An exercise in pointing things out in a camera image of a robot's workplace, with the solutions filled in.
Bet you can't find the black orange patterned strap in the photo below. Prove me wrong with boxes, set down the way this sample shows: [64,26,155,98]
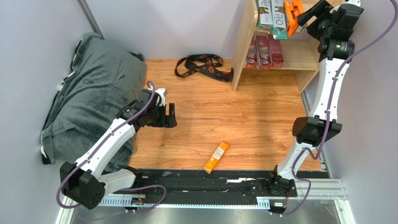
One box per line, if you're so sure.
[174,54,234,83]

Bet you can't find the dark green pillow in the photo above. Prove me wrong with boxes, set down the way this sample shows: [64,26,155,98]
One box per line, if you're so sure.
[40,33,147,165]

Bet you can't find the red 3D toothpaste box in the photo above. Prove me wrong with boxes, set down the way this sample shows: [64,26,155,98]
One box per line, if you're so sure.
[255,35,271,70]
[244,37,258,69]

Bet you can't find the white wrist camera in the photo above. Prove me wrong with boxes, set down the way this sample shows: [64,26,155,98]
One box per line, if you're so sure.
[155,88,168,106]
[330,0,361,13]

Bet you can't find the orange toothpaste box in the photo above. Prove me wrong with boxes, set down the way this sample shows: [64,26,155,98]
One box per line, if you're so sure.
[292,0,307,33]
[203,141,230,174]
[284,0,299,37]

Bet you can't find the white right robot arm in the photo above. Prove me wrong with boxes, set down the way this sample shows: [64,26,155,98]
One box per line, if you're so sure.
[266,0,363,196]

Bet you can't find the silver teal Oral toothpaste box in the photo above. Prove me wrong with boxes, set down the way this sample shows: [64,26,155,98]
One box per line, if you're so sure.
[256,0,273,34]

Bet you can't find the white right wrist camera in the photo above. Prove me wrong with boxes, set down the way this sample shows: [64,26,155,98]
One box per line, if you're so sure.
[330,0,361,13]

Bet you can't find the wooden two-tier shelf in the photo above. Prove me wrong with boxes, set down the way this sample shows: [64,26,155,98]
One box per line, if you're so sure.
[231,0,320,93]

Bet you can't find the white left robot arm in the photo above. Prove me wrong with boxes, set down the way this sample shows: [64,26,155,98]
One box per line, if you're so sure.
[56,87,177,210]

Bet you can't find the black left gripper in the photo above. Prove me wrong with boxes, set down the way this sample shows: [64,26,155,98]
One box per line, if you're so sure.
[147,103,177,128]

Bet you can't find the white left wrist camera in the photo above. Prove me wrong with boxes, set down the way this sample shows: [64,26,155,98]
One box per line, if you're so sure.
[155,88,168,106]

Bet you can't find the silver red toothpaste box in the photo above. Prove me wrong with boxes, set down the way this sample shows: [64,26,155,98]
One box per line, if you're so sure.
[268,35,284,68]

